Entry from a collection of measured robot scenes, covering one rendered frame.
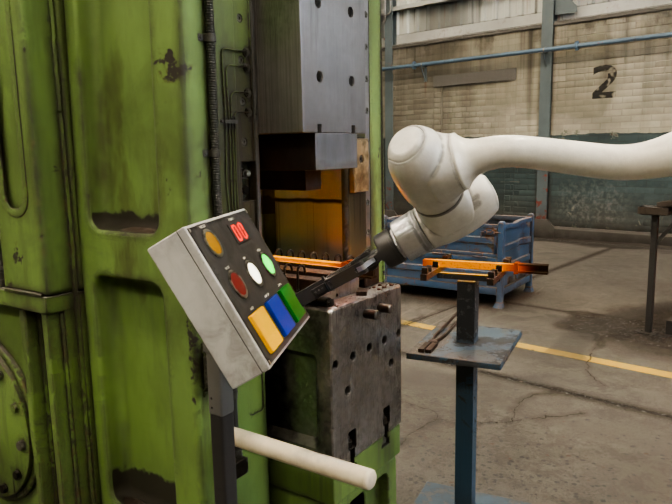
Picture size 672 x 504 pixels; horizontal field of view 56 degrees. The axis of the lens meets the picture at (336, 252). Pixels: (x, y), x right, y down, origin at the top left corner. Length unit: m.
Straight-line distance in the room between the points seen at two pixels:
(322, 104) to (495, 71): 8.41
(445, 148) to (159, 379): 1.05
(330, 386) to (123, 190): 0.75
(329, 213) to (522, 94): 7.90
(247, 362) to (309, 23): 0.90
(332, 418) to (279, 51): 0.95
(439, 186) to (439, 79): 9.41
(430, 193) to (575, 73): 8.47
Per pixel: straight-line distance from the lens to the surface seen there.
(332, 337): 1.66
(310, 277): 1.73
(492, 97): 10.05
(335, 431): 1.76
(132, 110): 1.74
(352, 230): 2.06
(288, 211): 2.17
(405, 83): 10.88
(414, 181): 1.09
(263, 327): 1.13
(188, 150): 1.52
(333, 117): 1.72
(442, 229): 1.22
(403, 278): 5.81
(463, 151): 1.11
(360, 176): 2.05
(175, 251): 1.10
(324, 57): 1.70
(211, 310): 1.10
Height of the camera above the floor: 1.32
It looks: 9 degrees down
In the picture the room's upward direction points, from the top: 1 degrees counter-clockwise
